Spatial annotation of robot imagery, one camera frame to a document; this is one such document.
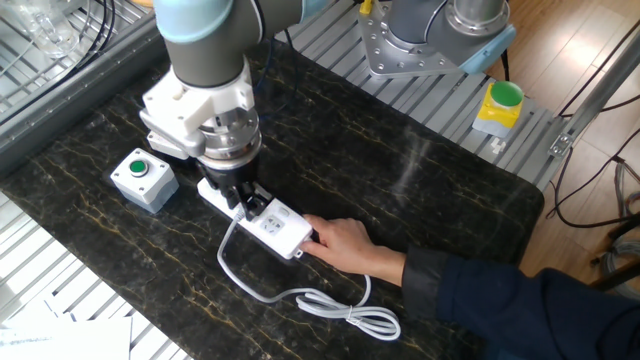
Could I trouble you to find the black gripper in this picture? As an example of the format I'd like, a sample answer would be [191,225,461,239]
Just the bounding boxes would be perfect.
[199,157,274,222]

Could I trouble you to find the white power strip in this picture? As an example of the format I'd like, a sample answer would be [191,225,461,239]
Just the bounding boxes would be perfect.
[197,177,315,261]

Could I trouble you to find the white power cord with plug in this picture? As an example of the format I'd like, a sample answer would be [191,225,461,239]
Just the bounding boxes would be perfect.
[216,207,402,343]

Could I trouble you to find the right forearm navy sleeve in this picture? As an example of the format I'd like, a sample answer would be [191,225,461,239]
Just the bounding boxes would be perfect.
[401,246,640,360]

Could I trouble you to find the person's right hand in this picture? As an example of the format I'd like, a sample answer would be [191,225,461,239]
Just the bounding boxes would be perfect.
[299,213,407,288]

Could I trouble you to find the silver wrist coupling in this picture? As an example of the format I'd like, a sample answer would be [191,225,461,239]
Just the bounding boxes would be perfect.
[198,106,263,172]

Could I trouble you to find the white box with red button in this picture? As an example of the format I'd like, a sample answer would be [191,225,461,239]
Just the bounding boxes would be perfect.
[145,130,191,162]

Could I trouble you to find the grey box with green button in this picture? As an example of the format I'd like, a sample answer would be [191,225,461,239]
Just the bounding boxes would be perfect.
[109,147,181,215]

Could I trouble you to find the white paper sheets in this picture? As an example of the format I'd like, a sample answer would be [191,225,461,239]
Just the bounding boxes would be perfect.
[0,294,134,360]

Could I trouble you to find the yellow box with green button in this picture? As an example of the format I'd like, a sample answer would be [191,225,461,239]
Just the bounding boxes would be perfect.
[471,80,526,139]

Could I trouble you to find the clear plastic container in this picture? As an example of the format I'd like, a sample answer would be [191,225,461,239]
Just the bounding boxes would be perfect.
[0,0,82,59]

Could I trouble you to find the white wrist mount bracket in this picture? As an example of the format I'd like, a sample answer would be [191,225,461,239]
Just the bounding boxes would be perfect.
[138,56,257,160]

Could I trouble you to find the black gripper cable bundle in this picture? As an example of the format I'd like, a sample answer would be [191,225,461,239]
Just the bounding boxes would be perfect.
[253,38,302,104]

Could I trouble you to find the silver robot mount plate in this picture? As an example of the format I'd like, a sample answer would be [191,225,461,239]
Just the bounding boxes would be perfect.
[356,0,482,80]

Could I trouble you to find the black cables behind beam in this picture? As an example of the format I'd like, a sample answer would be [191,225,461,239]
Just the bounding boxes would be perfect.
[0,0,118,114]

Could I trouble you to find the black floor cables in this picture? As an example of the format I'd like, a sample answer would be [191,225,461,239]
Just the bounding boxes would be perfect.
[544,19,640,231]

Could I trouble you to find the aluminium frame pole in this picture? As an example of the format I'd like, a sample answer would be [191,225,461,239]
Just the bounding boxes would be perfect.
[547,29,640,160]

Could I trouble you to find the grey cable bundle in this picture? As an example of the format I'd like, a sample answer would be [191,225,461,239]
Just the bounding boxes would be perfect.
[597,159,640,301]

